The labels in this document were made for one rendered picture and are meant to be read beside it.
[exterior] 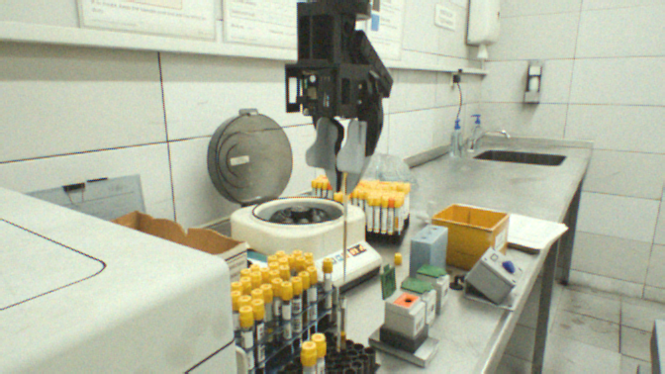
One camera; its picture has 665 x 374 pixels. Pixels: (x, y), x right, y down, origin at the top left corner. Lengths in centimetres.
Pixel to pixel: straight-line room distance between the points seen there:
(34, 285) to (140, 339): 5
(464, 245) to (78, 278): 79
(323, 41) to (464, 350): 47
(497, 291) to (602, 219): 226
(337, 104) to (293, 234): 39
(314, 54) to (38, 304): 34
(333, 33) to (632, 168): 262
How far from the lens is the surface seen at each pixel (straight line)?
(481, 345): 70
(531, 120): 296
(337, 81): 43
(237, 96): 108
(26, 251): 25
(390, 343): 65
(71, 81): 86
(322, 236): 79
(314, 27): 45
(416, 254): 79
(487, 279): 79
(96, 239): 25
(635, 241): 306
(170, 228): 79
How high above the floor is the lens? 125
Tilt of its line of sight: 14 degrees down
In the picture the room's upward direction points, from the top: straight up
